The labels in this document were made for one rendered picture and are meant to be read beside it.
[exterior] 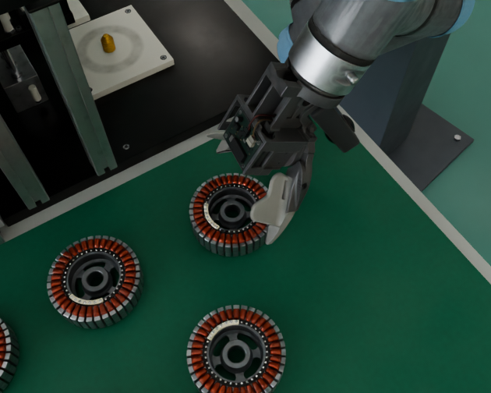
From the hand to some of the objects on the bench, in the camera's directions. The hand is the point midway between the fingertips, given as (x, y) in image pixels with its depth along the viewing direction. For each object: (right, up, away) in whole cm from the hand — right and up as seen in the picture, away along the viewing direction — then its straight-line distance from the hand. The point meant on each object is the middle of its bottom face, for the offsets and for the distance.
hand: (245, 196), depth 70 cm
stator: (-1, -19, -6) cm, 20 cm away
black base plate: (-29, +30, +24) cm, 48 cm away
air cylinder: (-34, +16, +13) cm, 40 cm away
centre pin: (-22, +23, +16) cm, 36 cm away
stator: (-2, -3, +4) cm, 5 cm away
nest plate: (-22, +23, +17) cm, 36 cm away
